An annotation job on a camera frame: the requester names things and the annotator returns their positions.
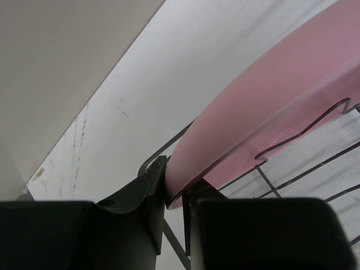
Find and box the pink plate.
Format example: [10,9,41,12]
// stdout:
[165,1,359,209]

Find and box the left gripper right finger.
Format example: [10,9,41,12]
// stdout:
[182,179,355,269]

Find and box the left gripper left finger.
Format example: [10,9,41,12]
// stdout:
[1,156,167,269]

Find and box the grey wire dish rack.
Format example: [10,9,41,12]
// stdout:
[137,97,360,270]

